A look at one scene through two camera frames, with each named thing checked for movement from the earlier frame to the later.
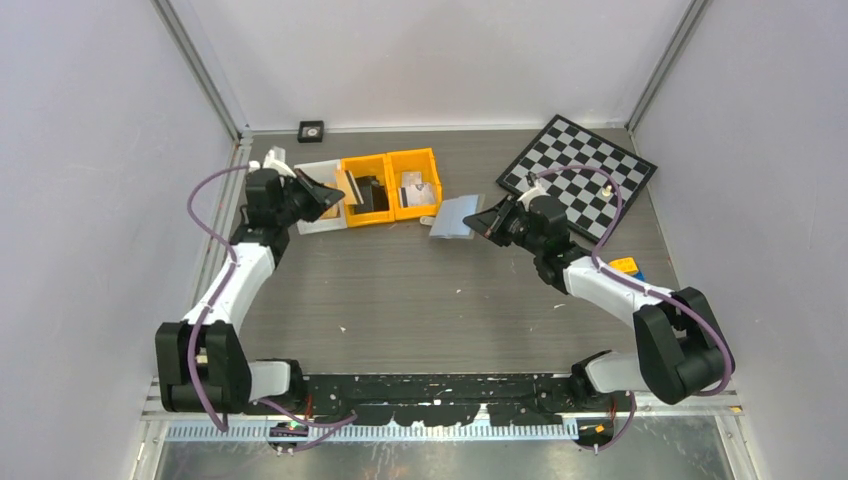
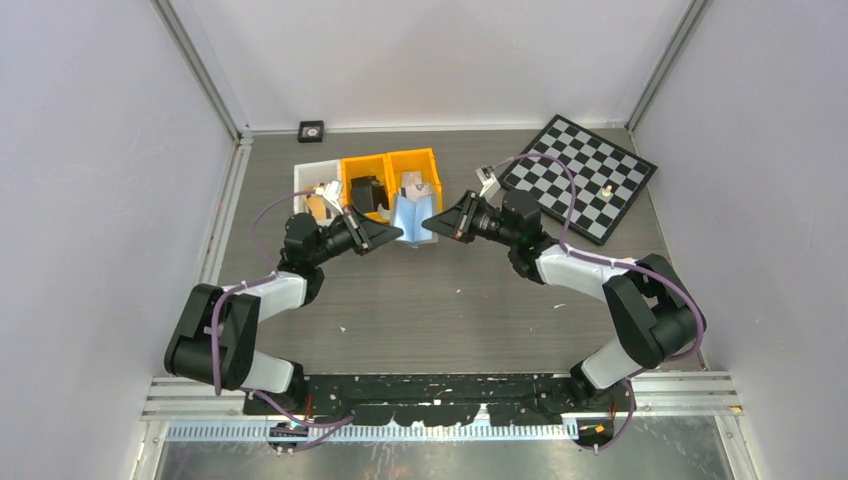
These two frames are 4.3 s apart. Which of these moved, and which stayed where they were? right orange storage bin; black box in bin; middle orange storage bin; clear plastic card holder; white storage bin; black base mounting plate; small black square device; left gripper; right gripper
Moved: left gripper; right gripper; clear plastic card holder
Stayed: middle orange storage bin; white storage bin; black box in bin; black base mounting plate; right orange storage bin; small black square device
